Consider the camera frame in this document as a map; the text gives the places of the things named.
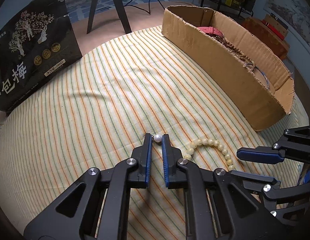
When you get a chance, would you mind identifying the orange covered box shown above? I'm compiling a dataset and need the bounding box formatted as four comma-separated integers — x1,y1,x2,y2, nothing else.
241,17,290,60

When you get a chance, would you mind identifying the cardboard box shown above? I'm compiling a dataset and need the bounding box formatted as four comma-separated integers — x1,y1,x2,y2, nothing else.
162,5,294,131

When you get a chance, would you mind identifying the red watch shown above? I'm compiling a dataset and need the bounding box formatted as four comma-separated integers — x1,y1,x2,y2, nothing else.
198,27,224,40

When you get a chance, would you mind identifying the brown bed mat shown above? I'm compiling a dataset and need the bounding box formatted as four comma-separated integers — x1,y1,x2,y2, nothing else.
72,1,189,55

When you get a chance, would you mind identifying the blue checkered bedsheet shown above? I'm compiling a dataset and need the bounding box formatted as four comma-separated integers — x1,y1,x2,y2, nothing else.
65,0,173,23

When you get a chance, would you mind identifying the striped yellow cloth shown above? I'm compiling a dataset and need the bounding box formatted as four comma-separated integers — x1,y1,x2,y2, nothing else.
0,27,309,232

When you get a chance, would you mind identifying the black snack bag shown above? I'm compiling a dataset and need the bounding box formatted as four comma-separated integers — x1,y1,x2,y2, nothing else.
0,0,82,112

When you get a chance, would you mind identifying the pearl earring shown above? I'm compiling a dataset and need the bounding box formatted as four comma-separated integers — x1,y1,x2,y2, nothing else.
153,134,162,144

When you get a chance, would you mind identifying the landscape wall painting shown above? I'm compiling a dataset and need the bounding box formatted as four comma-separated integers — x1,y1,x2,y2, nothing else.
266,0,310,48

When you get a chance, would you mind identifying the cream bead bracelet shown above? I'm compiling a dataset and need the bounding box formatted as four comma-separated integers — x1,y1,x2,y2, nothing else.
183,138,236,172

